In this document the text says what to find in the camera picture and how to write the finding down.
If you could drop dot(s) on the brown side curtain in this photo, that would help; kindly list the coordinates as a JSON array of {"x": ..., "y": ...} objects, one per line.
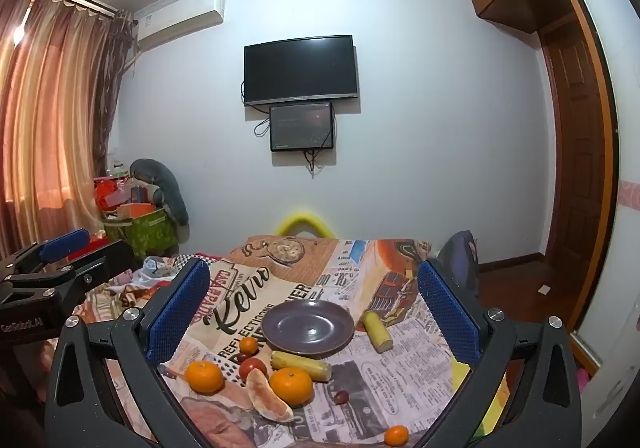
[{"x": 117, "y": 77}]

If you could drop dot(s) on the large orange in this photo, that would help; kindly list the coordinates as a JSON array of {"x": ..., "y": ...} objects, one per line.
[
  {"x": 204, "y": 377},
  {"x": 291, "y": 385}
]

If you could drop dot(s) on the yellow cloth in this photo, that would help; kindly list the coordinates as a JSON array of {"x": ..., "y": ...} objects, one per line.
[{"x": 462, "y": 375}]

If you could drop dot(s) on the small orange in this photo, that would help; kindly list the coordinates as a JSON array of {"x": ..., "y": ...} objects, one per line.
[
  {"x": 248, "y": 345},
  {"x": 396, "y": 435}
]

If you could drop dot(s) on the brown wooden door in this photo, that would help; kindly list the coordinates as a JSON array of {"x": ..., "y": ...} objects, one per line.
[{"x": 575, "y": 152}]

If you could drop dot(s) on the printed newspaper pattern cloth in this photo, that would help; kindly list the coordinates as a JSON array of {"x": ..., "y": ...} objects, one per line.
[{"x": 350, "y": 278}]

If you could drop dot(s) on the grey plush toy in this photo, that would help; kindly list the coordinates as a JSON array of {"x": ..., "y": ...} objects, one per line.
[{"x": 167, "y": 193}]

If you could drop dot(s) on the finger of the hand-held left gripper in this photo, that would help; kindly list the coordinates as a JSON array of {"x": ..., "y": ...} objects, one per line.
[
  {"x": 107, "y": 263},
  {"x": 62, "y": 245}
]

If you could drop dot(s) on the white wardrobe sliding door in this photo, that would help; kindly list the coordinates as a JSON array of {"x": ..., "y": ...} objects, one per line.
[{"x": 620, "y": 102}]

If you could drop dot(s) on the white air conditioner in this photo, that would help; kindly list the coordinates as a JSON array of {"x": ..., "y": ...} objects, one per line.
[{"x": 180, "y": 20}]

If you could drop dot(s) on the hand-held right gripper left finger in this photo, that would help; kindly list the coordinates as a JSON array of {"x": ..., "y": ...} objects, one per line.
[{"x": 177, "y": 313}]

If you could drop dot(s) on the black wall television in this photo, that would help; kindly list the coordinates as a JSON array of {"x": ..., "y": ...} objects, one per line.
[{"x": 300, "y": 70}]

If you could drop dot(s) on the red tomato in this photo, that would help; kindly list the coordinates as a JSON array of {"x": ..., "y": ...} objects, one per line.
[{"x": 253, "y": 367}]

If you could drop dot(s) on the red gift bag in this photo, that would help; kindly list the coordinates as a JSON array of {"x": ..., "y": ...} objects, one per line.
[{"x": 107, "y": 195}]

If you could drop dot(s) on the small black wall monitor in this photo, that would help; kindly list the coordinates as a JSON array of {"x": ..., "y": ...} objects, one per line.
[{"x": 301, "y": 125}]

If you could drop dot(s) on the dark blue cloth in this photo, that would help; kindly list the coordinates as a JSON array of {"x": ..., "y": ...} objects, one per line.
[{"x": 460, "y": 253}]

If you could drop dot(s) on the green storage box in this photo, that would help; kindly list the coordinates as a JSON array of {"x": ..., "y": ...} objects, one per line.
[{"x": 145, "y": 233}]

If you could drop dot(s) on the checkered cloth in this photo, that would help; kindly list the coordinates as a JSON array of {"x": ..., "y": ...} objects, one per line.
[{"x": 187, "y": 259}]

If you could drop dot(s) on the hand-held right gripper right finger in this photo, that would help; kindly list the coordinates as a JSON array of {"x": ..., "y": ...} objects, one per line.
[{"x": 447, "y": 313}]

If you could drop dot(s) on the purple round plate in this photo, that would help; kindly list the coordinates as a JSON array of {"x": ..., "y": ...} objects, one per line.
[{"x": 307, "y": 328}]

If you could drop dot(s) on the orange striped curtain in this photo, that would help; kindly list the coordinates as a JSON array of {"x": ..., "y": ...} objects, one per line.
[{"x": 50, "y": 117}]

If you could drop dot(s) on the orange cardboard box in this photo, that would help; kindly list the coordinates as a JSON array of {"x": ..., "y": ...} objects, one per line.
[{"x": 135, "y": 210}]

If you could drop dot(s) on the light blue patterned cloth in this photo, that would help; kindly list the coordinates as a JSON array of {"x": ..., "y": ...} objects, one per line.
[{"x": 155, "y": 270}]

